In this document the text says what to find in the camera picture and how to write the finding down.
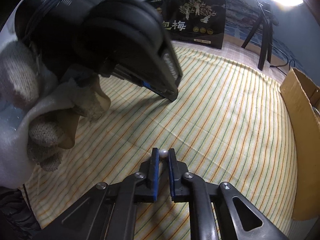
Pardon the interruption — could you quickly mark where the small pearl earring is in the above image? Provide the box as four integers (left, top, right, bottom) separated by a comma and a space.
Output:
159, 149, 168, 159

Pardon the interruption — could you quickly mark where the left gloved hand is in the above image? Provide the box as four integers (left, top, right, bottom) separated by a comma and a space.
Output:
1, 41, 111, 189

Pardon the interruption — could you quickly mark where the yellow striped bed sheet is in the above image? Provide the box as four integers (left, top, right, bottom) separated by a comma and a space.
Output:
25, 46, 297, 235

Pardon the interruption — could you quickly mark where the cardboard box tray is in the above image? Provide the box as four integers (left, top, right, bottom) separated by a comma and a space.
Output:
280, 68, 319, 221

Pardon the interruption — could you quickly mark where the black tripod stand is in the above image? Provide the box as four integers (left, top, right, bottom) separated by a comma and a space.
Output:
241, 2, 273, 71

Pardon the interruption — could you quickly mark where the black power cable with switch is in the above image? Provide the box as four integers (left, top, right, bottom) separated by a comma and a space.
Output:
269, 55, 301, 75

